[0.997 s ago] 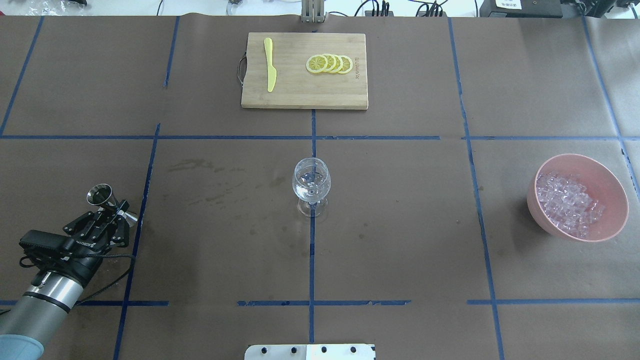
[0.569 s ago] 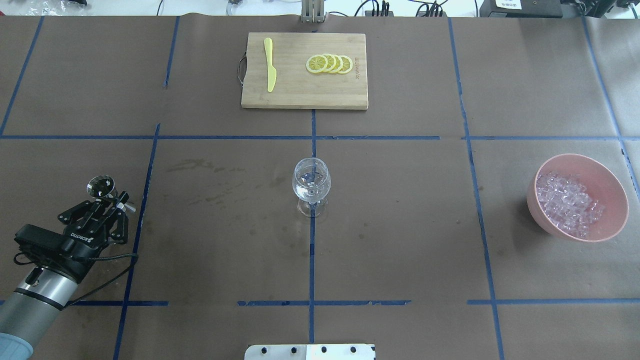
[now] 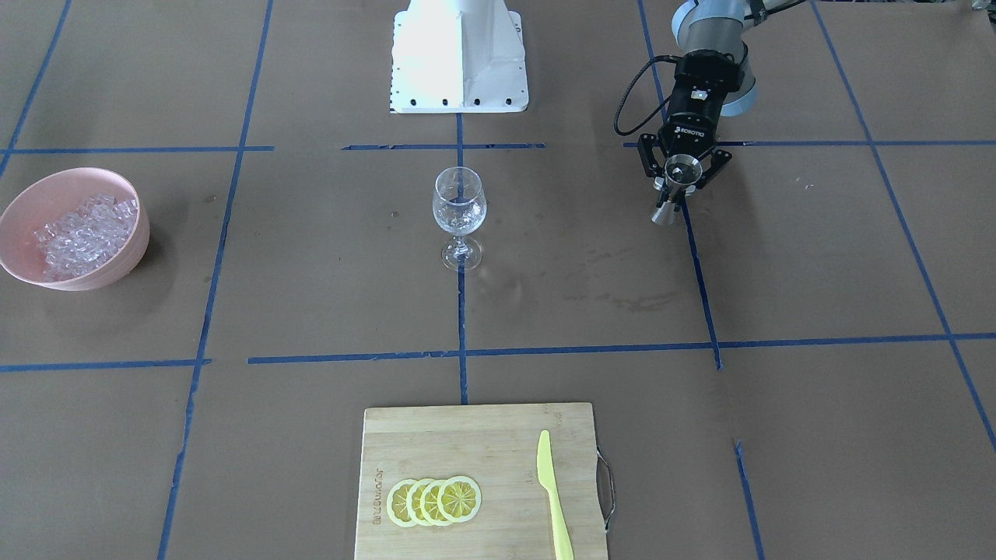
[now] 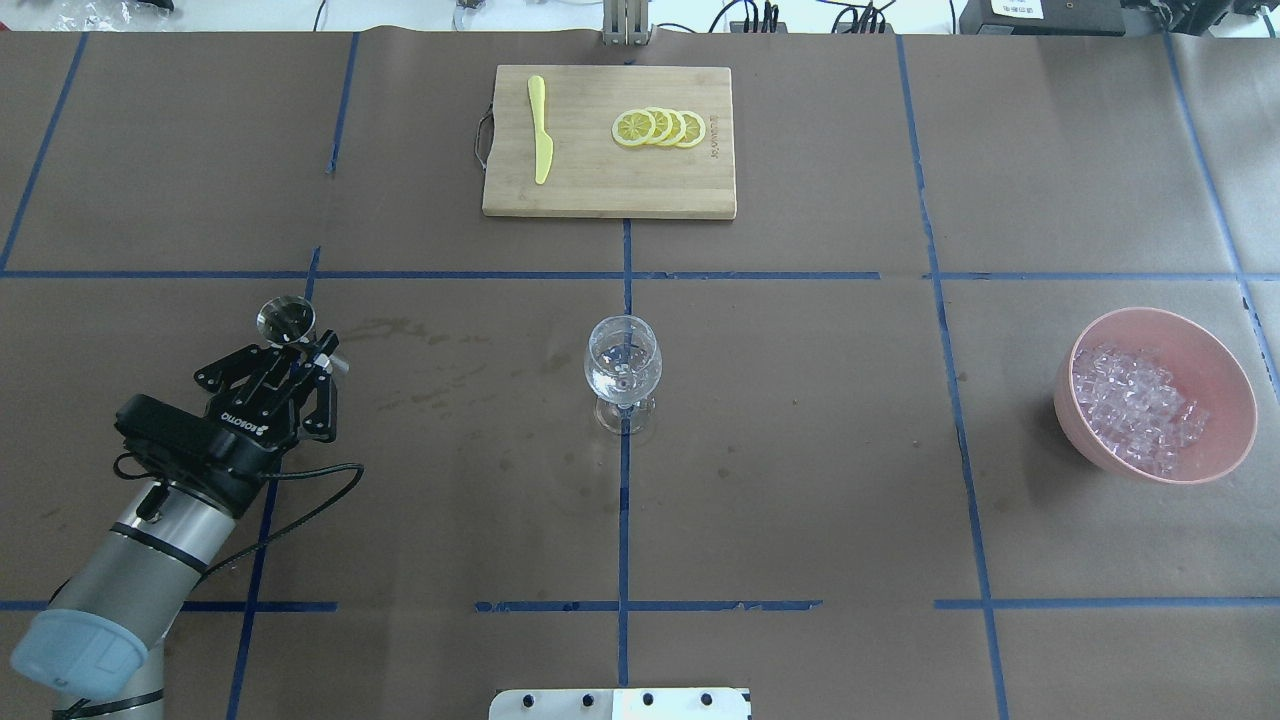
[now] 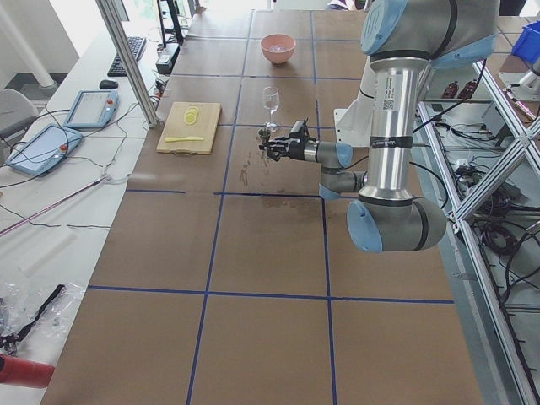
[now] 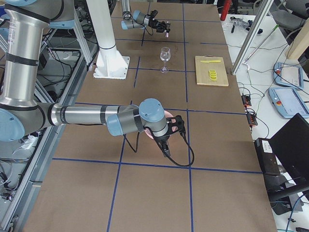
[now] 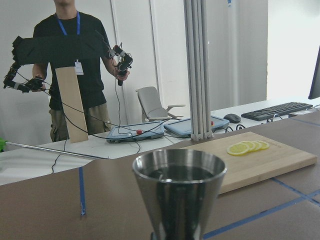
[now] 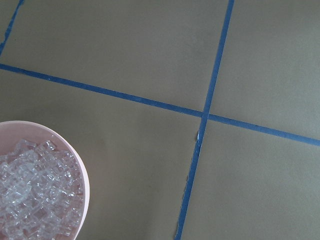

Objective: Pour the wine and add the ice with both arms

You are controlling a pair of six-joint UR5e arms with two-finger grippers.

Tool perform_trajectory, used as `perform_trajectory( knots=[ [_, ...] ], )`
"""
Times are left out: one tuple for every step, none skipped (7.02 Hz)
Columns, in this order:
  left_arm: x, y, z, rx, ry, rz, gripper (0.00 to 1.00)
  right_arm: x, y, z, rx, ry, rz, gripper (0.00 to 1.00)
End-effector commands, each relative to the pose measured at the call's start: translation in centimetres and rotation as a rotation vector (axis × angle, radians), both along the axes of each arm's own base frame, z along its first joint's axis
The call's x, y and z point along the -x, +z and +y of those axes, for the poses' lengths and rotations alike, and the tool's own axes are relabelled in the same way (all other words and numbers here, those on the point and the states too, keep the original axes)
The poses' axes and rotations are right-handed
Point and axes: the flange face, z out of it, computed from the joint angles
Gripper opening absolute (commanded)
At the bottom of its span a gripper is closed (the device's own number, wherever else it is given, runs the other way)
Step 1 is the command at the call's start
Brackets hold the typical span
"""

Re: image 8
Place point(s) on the clear ice cubes pile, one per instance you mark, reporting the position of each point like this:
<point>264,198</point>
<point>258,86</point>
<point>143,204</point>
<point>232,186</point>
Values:
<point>37,187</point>

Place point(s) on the pink bowl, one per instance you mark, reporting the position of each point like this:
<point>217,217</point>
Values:
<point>75,162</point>

